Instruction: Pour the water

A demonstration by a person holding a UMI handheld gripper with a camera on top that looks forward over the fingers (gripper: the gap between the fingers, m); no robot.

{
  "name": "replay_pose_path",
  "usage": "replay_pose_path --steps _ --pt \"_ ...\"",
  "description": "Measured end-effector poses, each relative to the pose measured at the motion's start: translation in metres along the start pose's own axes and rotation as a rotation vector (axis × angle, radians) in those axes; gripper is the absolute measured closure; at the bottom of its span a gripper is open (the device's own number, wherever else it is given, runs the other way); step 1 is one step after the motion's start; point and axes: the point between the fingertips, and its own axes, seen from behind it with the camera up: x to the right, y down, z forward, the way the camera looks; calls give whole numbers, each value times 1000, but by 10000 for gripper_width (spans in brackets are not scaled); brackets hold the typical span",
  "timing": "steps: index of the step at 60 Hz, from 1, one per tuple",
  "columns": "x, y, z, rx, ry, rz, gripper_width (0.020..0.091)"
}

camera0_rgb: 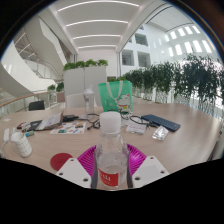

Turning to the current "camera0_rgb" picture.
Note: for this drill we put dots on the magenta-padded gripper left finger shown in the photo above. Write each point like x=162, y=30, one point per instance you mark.
x=75, y=173

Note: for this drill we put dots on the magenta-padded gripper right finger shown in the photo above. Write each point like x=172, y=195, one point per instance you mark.
x=150, y=171

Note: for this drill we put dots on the clear red-labelled water bottle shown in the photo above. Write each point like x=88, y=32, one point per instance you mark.
x=111, y=156

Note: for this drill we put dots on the flat round red coaster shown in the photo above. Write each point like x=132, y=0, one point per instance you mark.
x=60, y=161

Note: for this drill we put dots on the clear plastic bag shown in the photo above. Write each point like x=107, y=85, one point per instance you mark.
x=160, y=133

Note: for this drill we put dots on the white tissue packet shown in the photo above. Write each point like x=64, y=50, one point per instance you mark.
x=136, y=128

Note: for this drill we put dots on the colourful sticker sheet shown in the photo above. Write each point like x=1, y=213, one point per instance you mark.
x=68, y=128

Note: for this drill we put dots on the dark blue keyboard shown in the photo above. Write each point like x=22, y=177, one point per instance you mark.
x=161, y=122

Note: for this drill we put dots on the black power adapter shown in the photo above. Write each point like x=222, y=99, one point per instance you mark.
x=70, y=118

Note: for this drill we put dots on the open printed booklet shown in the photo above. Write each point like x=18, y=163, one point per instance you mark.
x=50, y=121

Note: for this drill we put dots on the white grid-patterned cup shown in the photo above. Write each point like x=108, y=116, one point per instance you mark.
x=21, y=145

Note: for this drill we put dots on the blue-green marker pen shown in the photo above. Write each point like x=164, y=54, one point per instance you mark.
x=29, y=133

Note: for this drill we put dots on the black notebook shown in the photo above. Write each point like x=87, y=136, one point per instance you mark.
x=35, y=124

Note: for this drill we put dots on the white card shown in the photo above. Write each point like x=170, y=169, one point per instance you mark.
x=25, y=127

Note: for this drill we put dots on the red and black phone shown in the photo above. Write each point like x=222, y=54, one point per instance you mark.
x=21, y=125

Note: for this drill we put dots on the clear shaker bottle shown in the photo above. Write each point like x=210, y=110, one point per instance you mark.
x=89, y=101

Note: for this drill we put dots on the white office chair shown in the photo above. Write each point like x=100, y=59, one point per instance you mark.
x=75, y=100

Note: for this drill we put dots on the black office chair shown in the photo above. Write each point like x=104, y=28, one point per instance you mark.
x=36, y=106

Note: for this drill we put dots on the green tote bag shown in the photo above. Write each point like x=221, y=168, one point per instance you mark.
x=111, y=98

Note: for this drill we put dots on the white paper sheet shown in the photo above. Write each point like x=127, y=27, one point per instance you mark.
x=6, y=119

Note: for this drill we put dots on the low green planter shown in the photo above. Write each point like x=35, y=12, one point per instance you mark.
x=55, y=87
x=115, y=79

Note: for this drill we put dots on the white storage cabinet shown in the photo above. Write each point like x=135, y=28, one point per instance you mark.
x=75, y=81

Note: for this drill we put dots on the tall green plant hedge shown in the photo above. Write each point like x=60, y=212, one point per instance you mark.
x=186, y=80

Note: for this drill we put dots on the green plants atop cabinet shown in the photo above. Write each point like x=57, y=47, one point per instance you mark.
x=85, y=64

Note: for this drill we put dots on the ceiling strip lights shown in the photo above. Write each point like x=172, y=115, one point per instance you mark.
x=96, y=22

